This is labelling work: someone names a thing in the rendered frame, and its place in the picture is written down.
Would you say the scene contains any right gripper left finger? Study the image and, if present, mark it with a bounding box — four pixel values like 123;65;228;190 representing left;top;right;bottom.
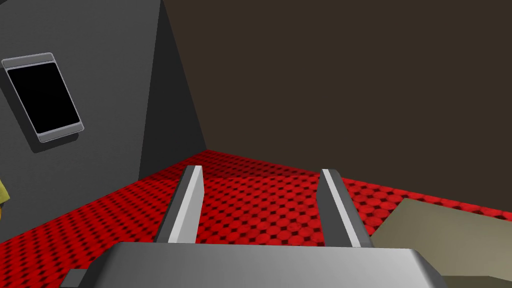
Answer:
154;165;205;245

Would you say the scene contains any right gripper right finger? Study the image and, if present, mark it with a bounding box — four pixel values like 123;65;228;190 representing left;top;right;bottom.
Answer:
315;168;375;248

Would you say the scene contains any olive beige table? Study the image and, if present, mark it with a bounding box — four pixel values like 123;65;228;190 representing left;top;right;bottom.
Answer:
370;197;512;288

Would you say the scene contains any yellow object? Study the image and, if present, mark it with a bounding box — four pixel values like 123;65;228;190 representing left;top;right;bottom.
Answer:
0;179;11;221

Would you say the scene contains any black wall screen grey frame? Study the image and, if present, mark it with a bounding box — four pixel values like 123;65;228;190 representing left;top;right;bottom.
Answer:
1;52;85;144

